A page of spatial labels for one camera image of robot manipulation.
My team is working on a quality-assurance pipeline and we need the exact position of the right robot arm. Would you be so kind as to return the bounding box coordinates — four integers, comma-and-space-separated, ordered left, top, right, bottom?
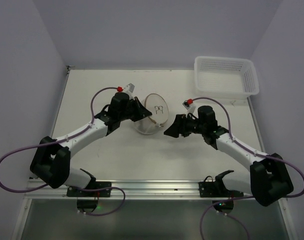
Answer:
164, 105, 294, 207

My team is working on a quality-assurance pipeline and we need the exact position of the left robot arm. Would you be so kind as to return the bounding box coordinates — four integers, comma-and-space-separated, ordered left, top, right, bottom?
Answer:
30, 92, 152, 190

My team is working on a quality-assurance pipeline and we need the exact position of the white plastic basket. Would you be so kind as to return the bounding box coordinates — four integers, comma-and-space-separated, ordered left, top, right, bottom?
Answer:
194, 56, 260, 100

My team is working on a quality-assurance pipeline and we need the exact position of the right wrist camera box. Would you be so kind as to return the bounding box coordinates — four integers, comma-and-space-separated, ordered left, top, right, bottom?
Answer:
183, 98, 196, 114

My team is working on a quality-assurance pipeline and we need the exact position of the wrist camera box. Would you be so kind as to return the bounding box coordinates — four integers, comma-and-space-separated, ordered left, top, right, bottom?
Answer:
122, 83, 135, 98
183, 98, 196, 114

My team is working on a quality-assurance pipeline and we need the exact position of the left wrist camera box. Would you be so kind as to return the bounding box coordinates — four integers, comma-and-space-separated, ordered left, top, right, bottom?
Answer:
122, 83, 135, 98

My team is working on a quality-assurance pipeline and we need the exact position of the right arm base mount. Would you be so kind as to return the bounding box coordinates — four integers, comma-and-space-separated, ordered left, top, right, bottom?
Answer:
198, 176, 244, 214

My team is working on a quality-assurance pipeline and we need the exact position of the aluminium rail frame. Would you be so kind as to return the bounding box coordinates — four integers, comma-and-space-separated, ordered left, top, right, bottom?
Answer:
10, 65, 291, 240

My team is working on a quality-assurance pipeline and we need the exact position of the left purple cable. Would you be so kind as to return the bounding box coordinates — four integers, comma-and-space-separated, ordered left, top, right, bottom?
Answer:
0, 85, 126, 217

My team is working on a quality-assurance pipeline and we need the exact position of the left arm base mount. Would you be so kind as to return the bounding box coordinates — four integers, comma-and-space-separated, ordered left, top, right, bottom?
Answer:
66, 181, 112, 213

